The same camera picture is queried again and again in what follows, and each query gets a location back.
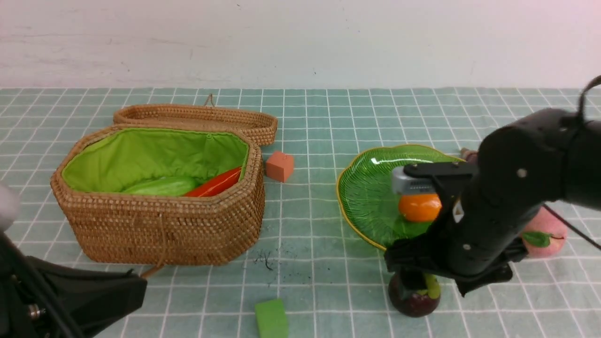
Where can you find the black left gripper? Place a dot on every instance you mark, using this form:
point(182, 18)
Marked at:
point(95, 300)

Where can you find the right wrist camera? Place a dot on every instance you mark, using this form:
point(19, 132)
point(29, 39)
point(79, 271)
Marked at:
point(413, 180)

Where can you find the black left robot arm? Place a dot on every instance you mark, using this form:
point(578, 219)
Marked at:
point(39, 299)

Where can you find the green leaf-shaped glass plate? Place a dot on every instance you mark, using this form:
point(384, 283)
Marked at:
point(365, 194)

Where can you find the checkered teal tablecloth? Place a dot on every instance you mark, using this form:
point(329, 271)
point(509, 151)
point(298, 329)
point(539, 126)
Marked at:
point(333, 284)

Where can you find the green plastic chayote gourd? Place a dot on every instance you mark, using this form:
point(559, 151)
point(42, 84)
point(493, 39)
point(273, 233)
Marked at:
point(170, 186)

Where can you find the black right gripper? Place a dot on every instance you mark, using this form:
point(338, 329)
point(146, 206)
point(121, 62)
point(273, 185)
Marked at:
point(472, 242)

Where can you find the orange yellow plastic mango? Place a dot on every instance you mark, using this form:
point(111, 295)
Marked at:
point(419, 208)

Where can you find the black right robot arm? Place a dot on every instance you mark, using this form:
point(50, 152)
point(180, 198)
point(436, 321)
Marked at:
point(547, 156)

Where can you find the woven wicker basket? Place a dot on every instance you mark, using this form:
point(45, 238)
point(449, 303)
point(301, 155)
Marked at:
point(112, 226)

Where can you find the dark purple plastic mangosteen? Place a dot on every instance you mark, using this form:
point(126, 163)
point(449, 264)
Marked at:
point(414, 303)

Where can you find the orange foam cube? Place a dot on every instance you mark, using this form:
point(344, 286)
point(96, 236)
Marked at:
point(279, 166)

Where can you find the purple plastic eggplant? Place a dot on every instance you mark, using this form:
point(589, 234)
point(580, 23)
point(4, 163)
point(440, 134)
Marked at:
point(468, 155)

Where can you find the green foam cube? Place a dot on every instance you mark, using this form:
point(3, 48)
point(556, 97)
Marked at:
point(271, 319)

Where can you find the woven wicker basket lid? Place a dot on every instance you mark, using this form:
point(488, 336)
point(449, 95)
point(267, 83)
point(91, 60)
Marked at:
point(259, 127)

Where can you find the pink plastic peach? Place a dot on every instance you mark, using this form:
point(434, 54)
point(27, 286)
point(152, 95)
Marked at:
point(544, 236)

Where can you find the orange plastic carrot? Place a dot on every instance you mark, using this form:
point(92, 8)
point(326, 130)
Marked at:
point(217, 184)

